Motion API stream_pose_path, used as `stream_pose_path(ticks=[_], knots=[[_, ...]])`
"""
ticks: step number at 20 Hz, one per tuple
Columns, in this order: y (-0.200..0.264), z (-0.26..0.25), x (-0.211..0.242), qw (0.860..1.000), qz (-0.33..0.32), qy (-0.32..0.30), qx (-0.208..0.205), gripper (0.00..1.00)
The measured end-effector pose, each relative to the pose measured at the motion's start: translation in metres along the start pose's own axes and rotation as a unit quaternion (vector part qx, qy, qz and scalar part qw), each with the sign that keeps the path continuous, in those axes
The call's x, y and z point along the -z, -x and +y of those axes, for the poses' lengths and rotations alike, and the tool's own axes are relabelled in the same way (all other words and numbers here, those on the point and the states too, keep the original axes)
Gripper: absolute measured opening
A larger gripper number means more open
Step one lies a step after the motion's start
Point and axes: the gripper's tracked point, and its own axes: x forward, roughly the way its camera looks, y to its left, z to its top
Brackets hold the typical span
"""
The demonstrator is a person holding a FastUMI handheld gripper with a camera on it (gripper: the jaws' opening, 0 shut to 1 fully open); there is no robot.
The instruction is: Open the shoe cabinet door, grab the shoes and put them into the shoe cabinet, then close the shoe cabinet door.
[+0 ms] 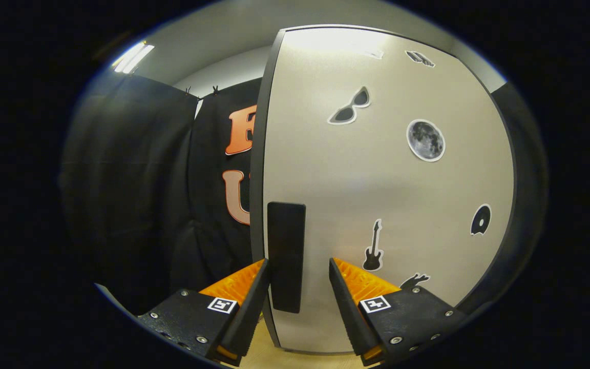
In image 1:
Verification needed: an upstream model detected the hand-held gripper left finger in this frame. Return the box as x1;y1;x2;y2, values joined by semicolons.
137;258;270;367

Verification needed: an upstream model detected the grey shoe cabinet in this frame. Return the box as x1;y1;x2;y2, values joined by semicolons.
249;23;531;357

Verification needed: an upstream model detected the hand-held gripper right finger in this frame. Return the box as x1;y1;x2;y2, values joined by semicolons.
328;257;468;366

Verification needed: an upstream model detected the row of black cloth clips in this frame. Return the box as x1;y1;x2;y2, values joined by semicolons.
185;85;221;98

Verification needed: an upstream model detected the black backdrop cloth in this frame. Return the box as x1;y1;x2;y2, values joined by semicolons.
59;72;549;321

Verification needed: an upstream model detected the ceiling light panel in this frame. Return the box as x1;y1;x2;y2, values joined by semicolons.
111;41;155;75

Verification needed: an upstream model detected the black door handle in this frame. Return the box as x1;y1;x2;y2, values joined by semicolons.
267;201;307;314

